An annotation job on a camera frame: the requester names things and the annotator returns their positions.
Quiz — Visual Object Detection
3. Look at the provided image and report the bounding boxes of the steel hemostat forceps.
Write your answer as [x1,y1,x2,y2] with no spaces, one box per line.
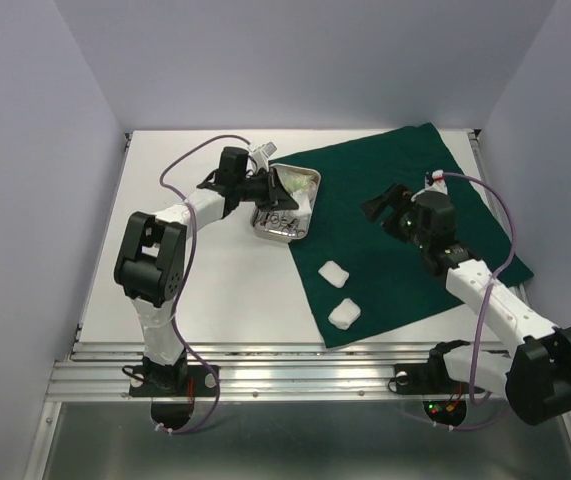
[286,215,306,238]

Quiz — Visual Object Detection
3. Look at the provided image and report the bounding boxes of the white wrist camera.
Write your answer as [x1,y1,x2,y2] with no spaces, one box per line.
[424,170,448,195]
[249,142,277,169]

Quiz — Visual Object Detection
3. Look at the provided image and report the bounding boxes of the white gauze pad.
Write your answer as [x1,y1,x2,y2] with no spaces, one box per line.
[292,190,312,218]
[318,260,350,289]
[328,298,361,331]

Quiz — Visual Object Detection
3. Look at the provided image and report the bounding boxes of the clear bag of cotton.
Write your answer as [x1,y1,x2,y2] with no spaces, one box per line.
[278,168,315,194]

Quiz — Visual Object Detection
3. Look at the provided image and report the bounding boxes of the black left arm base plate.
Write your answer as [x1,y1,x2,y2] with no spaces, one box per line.
[121,364,216,399]

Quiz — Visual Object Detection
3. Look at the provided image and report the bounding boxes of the aluminium extrusion rail frame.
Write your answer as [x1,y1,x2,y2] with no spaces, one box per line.
[19,324,571,480]

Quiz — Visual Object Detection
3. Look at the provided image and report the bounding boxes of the right side aluminium rail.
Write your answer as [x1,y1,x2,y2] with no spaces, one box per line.
[467,127,546,356]

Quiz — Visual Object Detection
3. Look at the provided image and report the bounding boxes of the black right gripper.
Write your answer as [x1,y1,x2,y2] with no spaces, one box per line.
[359,180,429,250]

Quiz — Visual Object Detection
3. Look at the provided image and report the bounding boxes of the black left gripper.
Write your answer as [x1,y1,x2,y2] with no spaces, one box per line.
[236,167,299,212]

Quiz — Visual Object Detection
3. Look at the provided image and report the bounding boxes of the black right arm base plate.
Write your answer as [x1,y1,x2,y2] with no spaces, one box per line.
[387,362,469,396]

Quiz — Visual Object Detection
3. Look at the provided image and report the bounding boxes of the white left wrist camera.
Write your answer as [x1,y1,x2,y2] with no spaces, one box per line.
[249,142,277,169]

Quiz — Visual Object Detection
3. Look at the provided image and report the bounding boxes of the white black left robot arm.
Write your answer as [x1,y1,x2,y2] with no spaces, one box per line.
[114,143,298,394]

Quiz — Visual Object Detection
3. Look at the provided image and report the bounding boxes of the stainless steel instrument tray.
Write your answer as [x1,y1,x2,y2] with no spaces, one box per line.
[250,163,321,243]

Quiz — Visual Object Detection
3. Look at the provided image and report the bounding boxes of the dark green surgical drape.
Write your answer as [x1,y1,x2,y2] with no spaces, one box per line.
[272,123,536,351]

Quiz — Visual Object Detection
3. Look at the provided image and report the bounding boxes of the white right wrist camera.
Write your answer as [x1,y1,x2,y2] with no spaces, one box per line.
[424,170,448,195]

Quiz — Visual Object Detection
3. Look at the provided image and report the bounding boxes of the steel surgical scissors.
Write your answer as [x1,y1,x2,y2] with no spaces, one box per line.
[259,212,280,230]

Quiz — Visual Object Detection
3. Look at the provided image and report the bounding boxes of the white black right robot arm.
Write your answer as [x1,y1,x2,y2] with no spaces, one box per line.
[361,173,571,426]

